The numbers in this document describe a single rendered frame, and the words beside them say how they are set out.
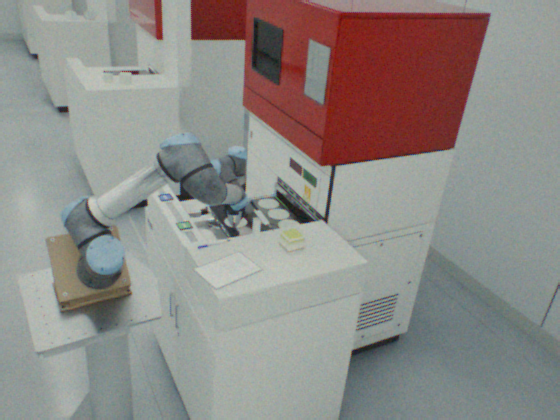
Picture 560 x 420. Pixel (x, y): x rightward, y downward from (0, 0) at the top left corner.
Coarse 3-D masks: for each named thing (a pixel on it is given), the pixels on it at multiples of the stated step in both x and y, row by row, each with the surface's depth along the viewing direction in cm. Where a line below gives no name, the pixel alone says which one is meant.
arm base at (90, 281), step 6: (78, 264) 182; (78, 270) 181; (84, 270) 178; (120, 270) 185; (78, 276) 183; (84, 276) 179; (90, 276) 177; (114, 276) 182; (84, 282) 181; (90, 282) 183; (96, 282) 180; (102, 282) 180; (108, 282) 182; (114, 282) 185; (96, 288) 184; (102, 288) 185
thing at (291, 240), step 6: (294, 228) 203; (282, 234) 199; (288, 234) 199; (294, 234) 199; (300, 234) 200; (282, 240) 200; (288, 240) 196; (294, 240) 196; (300, 240) 198; (282, 246) 201; (288, 246) 197; (294, 246) 198; (300, 246) 200; (288, 252) 198; (294, 252) 200
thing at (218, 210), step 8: (256, 200) 249; (216, 208) 239; (248, 208) 242; (264, 208) 243; (280, 208) 245; (216, 216) 232; (224, 216) 233; (248, 216) 235; (256, 216) 236; (224, 224) 227; (248, 224) 229; (264, 224) 230; (272, 224) 231; (232, 232) 222; (240, 232) 222; (248, 232) 223
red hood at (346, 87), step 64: (256, 0) 237; (320, 0) 205; (384, 0) 225; (256, 64) 249; (320, 64) 198; (384, 64) 202; (448, 64) 218; (320, 128) 206; (384, 128) 218; (448, 128) 236
